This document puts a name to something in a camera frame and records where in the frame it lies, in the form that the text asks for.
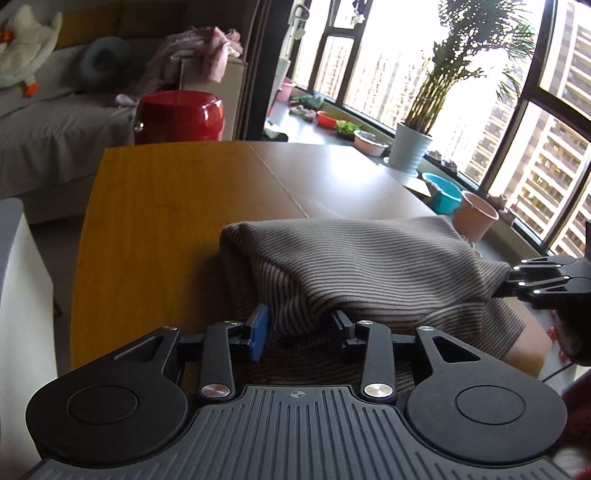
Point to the red bowl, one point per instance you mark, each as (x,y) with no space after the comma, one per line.
(328,120)

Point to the grey sofa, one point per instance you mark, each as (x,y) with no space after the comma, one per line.
(55,138)

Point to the grey striped sweater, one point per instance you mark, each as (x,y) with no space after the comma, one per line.
(360,267)

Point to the metal bowl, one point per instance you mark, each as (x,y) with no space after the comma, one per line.
(371,144)

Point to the potted palm in white pot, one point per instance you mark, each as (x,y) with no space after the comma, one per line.
(408,147)

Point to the white marble table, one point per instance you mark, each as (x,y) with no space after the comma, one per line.
(23,300)

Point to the dark window frame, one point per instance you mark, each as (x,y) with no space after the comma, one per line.
(535,83)

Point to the red cloth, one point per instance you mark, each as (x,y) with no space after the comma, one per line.
(579,424)

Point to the pink basin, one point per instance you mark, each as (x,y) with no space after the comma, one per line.
(285,92)

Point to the brown curtain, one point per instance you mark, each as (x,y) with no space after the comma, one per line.
(256,69)

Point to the small pale shoes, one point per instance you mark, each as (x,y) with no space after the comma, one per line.
(300,111)

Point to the blue-grey neck pillow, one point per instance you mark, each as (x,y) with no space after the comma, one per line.
(92,69)

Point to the small step stool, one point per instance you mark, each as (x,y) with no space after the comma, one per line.
(418,187)

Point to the pink bucket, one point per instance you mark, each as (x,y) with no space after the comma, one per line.
(475,217)

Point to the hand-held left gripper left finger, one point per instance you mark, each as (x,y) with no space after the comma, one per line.
(257,332)

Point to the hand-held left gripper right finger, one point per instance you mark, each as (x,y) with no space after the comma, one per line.
(340,332)

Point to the tray of green plants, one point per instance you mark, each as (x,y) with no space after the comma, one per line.
(348,127)

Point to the red round stool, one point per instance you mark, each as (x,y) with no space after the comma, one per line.
(180,117)

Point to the blue basin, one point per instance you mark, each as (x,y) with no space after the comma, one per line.
(445,198)

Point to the pink clothes pile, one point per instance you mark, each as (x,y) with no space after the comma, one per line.
(207,46)

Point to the mustard sofa back cushion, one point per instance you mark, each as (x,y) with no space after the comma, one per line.
(87,27)
(147,21)

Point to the white duck plush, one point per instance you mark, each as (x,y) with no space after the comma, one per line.
(23,46)

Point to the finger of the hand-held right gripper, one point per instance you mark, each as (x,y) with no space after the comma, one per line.
(545,266)
(549,290)

